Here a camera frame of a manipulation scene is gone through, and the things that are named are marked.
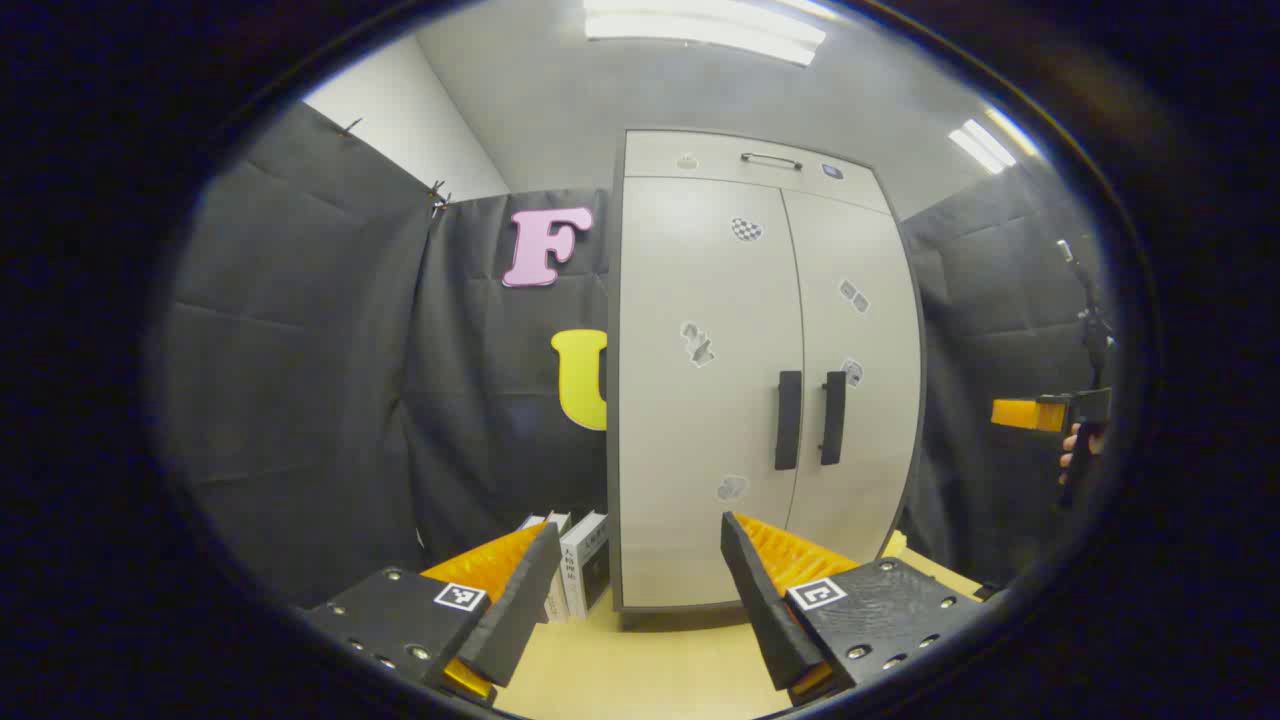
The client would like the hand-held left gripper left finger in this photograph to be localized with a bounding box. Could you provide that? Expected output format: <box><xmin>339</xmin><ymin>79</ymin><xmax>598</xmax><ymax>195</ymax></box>
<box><xmin>305</xmin><ymin>520</ymin><xmax>563</xmax><ymax>706</ymax></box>

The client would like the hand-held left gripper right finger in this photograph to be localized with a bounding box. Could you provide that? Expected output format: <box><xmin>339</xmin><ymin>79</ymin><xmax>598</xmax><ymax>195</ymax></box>
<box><xmin>720</xmin><ymin>512</ymin><xmax>986</xmax><ymax>706</ymax></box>

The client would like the grey double-door shoe cabinet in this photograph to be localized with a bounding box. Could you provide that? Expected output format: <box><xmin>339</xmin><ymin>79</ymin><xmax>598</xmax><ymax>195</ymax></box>
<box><xmin>607</xmin><ymin>128</ymin><xmax>926</xmax><ymax>616</ymax></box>

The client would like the grey shoe cabinet door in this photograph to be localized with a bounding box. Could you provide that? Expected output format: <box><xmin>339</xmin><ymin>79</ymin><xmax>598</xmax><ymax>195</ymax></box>
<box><xmin>618</xmin><ymin>177</ymin><xmax>806</xmax><ymax>609</ymax></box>
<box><xmin>782</xmin><ymin>190</ymin><xmax>923</xmax><ymax>566</ymax></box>

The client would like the grey cabinet drawer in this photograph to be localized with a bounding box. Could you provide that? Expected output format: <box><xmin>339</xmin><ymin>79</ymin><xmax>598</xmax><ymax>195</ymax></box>
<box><xmin>623</xmin><ymin>130</ymin><xmax>891</xmax><ymax>214</ymax></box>

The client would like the cream book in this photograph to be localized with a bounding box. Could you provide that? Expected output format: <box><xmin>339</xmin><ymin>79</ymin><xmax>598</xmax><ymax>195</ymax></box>
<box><xmin>545</xmin><ymin>512</ymin><xmax>573</xmax><ymax>623</ymax></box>

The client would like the white book with dark cover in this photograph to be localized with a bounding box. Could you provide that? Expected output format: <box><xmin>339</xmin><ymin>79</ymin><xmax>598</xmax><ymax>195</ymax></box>
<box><xmin>560</xmin><ymin>510</ymin><xmax>611</xmax><ymax>621</ymax></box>

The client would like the long ceiling light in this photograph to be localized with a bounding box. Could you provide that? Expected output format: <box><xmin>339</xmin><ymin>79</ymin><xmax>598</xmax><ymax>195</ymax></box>
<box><xmin>947</xmin><ymin>108</ymin><xmax>1041</xmax><ymax>176</ymax></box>
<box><xmin>583</xmin><ymin>0</ymin><xmax>829</xmax><ymax>67</ymax></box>

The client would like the black backdrop cloth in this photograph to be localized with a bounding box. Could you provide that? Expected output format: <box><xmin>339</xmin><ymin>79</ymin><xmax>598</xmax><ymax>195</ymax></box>
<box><xmin>160</xmin><ymin>100</ymin><xmax>1116</xmax><ymax>611</ymax></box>

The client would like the black cabinet door handle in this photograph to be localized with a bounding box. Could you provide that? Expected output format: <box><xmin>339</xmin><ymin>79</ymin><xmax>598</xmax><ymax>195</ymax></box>
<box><xmin>820</xmin><ymin>370</ymin><xmax>847</xmax><ymax>467</ymax></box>
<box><xmin>774</xmin><ymin>370</ymin><xmax>803</xmax><ymax>471</ymax></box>

